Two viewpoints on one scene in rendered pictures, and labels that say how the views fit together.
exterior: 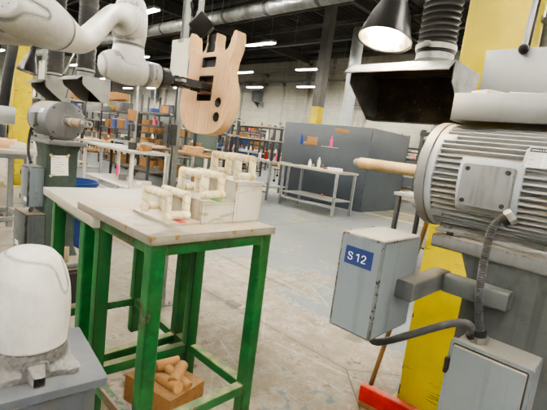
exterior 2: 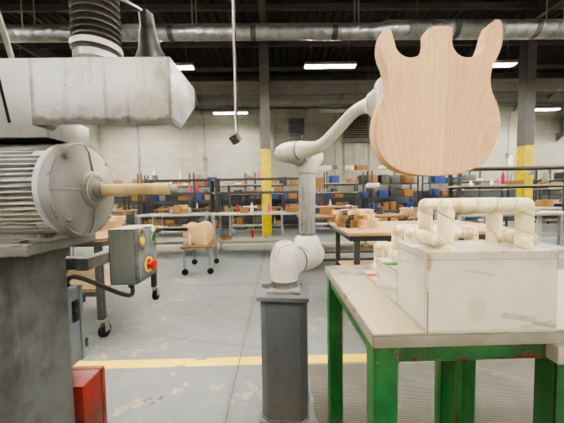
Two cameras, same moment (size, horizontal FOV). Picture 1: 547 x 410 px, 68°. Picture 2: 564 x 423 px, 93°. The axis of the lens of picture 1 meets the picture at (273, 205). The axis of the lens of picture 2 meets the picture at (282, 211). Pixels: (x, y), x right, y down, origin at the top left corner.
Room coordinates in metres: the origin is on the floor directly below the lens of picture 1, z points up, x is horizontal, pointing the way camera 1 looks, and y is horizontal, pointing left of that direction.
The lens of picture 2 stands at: (1.95, -0.54, 1.22)
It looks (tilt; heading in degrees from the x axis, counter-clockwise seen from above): 3 degrees down; 136
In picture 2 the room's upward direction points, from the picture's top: 1 degrees counter-clockwise
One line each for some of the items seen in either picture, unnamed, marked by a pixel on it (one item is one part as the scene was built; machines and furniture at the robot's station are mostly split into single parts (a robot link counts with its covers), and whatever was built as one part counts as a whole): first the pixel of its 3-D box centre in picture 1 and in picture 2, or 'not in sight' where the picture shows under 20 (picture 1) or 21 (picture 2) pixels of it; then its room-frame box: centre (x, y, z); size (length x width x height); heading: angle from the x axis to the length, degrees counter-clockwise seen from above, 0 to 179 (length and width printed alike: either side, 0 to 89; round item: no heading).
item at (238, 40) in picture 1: (235, 43); (389, 49); (1.61, 0.22, 1.63); 0.07 x 0.04 x 0.09; 45
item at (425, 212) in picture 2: (238, 169); (425, 224); (1.72, 0.17, 1.15); 0.03 x 0.03 x 0.09
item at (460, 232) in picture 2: (210, 173); (441, 232); (1.73, 0.28, 1.12); 0.20 x 0.03 x 0.03; 46
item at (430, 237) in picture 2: (246, 176); (430, 237); (1.75, 0.13, 1.12); 0.11 x 0.03 x 0.03; 137
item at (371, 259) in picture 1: (409, 301); (112, 262); (0.80, -0.30, 0.99); 0.24 x 0.21 x 0.26; 47
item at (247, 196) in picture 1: (228, 196); (468, 281); (1.81, 0.21, 1.02); 0.27 x 0.15 x 0.17; 47
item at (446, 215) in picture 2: (251, 170); (445, 227); (1.78, 0.11, 1.15); 0.03 x 0.03 x 0.09
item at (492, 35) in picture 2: (197, 46); (483, 43); (1.79, 0.40, 1.64); 0.07 x 0.04 x 0.10; 45
